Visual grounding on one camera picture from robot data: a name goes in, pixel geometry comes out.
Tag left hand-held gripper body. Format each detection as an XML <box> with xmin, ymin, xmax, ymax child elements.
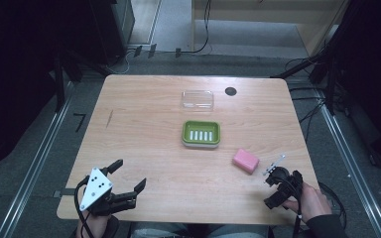
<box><xmin>78</xmin><ymin>167</ymin><xmax>137</xmax><ymax>217</ymax></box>

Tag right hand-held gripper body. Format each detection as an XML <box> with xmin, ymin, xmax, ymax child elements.
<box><xmin>263</xmin><ymin>153</ymin><xmax>305</xmax><ymax>203</ymax></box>

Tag pink soap bar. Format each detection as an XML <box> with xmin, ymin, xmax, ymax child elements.
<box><xmin>232</xmin><ymin>148</ymin><xmax>261</xmax><ymax>176</ymax></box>

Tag green soap dish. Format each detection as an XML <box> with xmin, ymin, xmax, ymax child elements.
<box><xmin>181</xmin><ymin>120</ymin><xmax>221</xmax><ymax>149</ymax></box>

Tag person's right hand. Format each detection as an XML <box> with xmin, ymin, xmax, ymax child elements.
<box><xmin>282</xmin><ymin>181</ymin><xmax>333</xmax><ymax>224</ymax></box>

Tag person's left hand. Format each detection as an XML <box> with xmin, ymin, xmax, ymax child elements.
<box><xmin>76</xmin><ymin>211</ymin><xmax>114</xmax><ymax>238</ymax></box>

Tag black stand legs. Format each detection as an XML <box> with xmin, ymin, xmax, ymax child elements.
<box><xmin>48</xmin><ymin>49</ymin><xmax>110</xmax><ymax>113</ymax></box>

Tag clear plastic lid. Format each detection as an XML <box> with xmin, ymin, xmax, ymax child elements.
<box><xmin>181</xmin><ymin>89</ymin><xmax>215</xmax><ymax>112</ymax></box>

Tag black tripod stand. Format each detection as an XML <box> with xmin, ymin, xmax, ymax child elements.
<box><xmin>270</xmin><ymin>19</ymin><xmax>348</xmax><ymax>117</ymax></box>

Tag dark cabinet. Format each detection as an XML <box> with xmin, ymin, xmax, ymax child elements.
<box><xmin>88</xmin><ymin>0</ymin><xmax>136</xmax><ymax>65</ymax></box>

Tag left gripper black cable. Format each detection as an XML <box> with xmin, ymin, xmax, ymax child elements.
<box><xmin>73</xmin><ymin>177</ymin><xmax>95</xmax><ymax>238</ymax></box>

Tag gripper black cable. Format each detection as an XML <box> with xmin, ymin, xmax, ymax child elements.
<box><xmin>292</xmin><ymin>184</ymin><xmax>304</xmax><ymax>238</ymax></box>
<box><xmin>73</xmin><ymin>177</ymin><xmax>95</xmax><ymax>238</ymax></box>

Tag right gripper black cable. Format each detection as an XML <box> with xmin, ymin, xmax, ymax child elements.
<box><xmin>292</xmin><ymin>184</ymin><xmax>304</xmax><ymax>238</ymax></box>

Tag metal floor rail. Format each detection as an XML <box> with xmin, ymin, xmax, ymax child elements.
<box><xmin>317</xmin><ymin>95</ymin><xmax>381</xmax><ymax>238</ymax></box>
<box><xmin>0</xmin><ymin>82</ymin><xmax>75</xmax><ymax>238</ymax></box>

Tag black floor cables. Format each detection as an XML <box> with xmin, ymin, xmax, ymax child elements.
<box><xmin>284</xmin><ymin>56</ymin><xmax>348</xmax><ymax>143</ymax></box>

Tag white floor cable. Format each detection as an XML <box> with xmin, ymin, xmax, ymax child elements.
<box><xmin>105</xmin><ymin>49</ymin><xmax>137</xmax><ymax>75</ymax></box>

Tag black hanging cable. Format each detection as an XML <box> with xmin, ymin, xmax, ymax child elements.
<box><xmin>180</xmin><ymin>0</ymin><xmax>212</xmax><ymax>55</ymax></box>

